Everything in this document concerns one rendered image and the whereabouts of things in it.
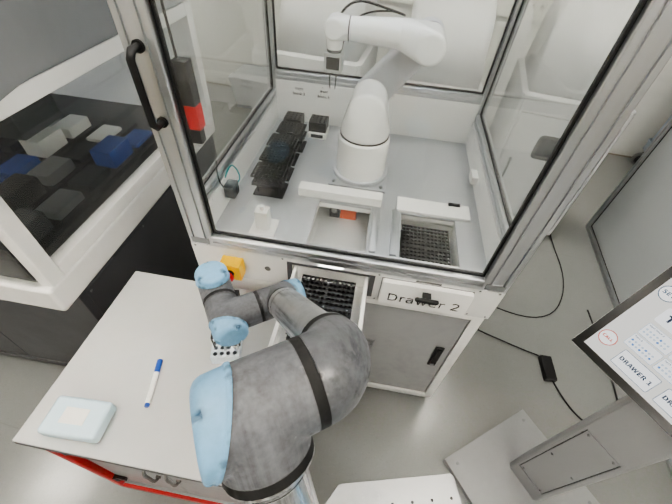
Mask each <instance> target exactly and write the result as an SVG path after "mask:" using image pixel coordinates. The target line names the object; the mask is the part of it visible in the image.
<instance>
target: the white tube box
mask: <svg viewBox="0 0 672 504"><path fill-rule="evenodd" d="M241 352H242V341H241V346H239V350H237V348H236V349H234V348H233V346H228V347H227V349H226V351H224V348H223V346H220V345H218V344H217V343H216V347H215V348H214V346H213V344H212V348H211V355H210V360H211V362H212V364H223V363H224V362H226V361H228V362H231V361H234V360H236V359H239V358H241Z"/></svg>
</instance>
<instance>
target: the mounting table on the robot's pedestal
mask: <svg viewBox="0 0 672 504"><path fill-rule="evenodd" d="M325 504H461V500H460V497H459V493H458V489H457V486H456V482H455V478H454V476H453V475H452V474H441V475H430V476H420V477H409V478H399V479H388V480H378V481H367V482H357V483H346V484H339V485H338V486H337V488H336V489H335V491H334V492H333V494H332V495H331V496H330V498H329V499H328V501H327V502H326V503H325Z"/></svg>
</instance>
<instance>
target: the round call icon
mask: <svg viewBox="0 0 672 504"><path fill-rule="evenodd" d="M594 337H595V338H596V339H597V340H598V341H599V342H600V343H602V344H603V345H604V346H605V347H606V348H607V349H610V348H611V347H613V346H614V345H616V344H617V343H618V342H620V341H621V340H623V338H622V337H620V336H619V335H618V334H617V333H616V332H615V331H614V330H612V329H611V328H610V327H609V326H606V327H605V328H603V329H602V330H601V331H599V332H598V333H597V334H595V335H594Z"/></svg>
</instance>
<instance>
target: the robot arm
mask: <svg viewBox="0 0 672 504"><path fill-rule="evenodd" d="M194 278H195V284H196V286H197V287H198V290H199V293H200V296H201V300H202V303H203V306H204V309H205V313H206V316H207V320H208V323H209V324H208V326H209V329H210V330H211V337H210V339H211V341H212V344H213V346H214V348H215V347H216V343H217V344H218V345H220V346H223V348H224V351H226V349H227V347H228V346H237V350H239V346H241V341H243V340H245V339H246V337H247V336H248V334H249V327H252V326H254V325H257V324H260V323H263V322H265V321H268V320H271V319H273V318H275V319H276V320H277V322H278V323H279V324H280V325H281V327H282V328H283V329H284V330H285V332H286V333H287V334H288V335H289V336H290V338H289V339H287V340H284V341H282V342H279V343H277V344H274V345H272V346H269V347H267V348H264V349H262V350H259V351H256V352H254V353H251V354H249V355H246V356H244V357H241V358H239V359H236V360H234V361H231V362H228V361H226V362H224V363H223V364H222V365H221V366H219V367H217V368H214V369H212V370H210V371H208V372H205V373H203V374H201V375H199V376H198V377H197V378H196V379H195V380H194V381H193V382H192V384H191V387H190V392H189V403H190V415H191V424H192V431H193V439H194V445H195V452H196V458H197V463H198V468H199V473H200V477H201V480H202V483H203V485H204V486H205V487H211V486H215V487H217V486H218V485H220V484H222V487H223V489H224V491H225V492H226V494H227V495H228V496H229V497H230V498H231V499H233V500H235V501H238V502H242V503H244V504H319V502H318V499H317V496H316V492H315V489H314V485H313V482H312V478H311V475H310V472H309V466H310V464H311V462H312V459H313V456H314V449H315V448H314V441H313V437H312V435H314V434H316V433H318V432H320V431H322V430H324V429H326V428H328V427H330V426H332V425H333V424H335V423H337V422H339V421H340V420H342V419H343V418H345V417H346V416H347V415H348V414H349V413H350V412H351V411H352V410H353V409H354V408H355V407H356V405H357V404H358V403H359V401H360V399H361V397H362V395H363V393H364V391H365V389H366V387H367V384H368V380H369V375H370V369H371V356H370V350H369V346H368V342H367V340H366V338H365V336H364V334H363V332H362V331H361V330H360V328H359V327H358V326H357V325H356V324H355V323H354V322H353V321H351V320H350V319H348V318H347V317H345V316H344V315H342V314H339V313H336V312H326V311H325V310H323V309H322V308H320V307H319V306H317V305H316V304H315V303H313V302H312V301H310V300H309V299H307V298H306V294H305V290H304V288H303V285H302V284H301V283H300V281H299V280H298V279H296V278H292V279H289V280H283V281H281V282H279V283H276V284H273V285H270V286H267V287H264V288H261V289H258V290H255V291H252V292H249V293H246V294H243V295H240V292H239V290H234V288H233V286H232V283H231V280H230V273H229V272H228V270H227V267H226V266H225V265H224V264H223V263H221V262H219V261H209V262H208V261H207V262H206V263H203V264H201V265H200V266H199V267H198V268H197V269H196V271H195V274H194ZM213 339H214V341H213Z"/></svg>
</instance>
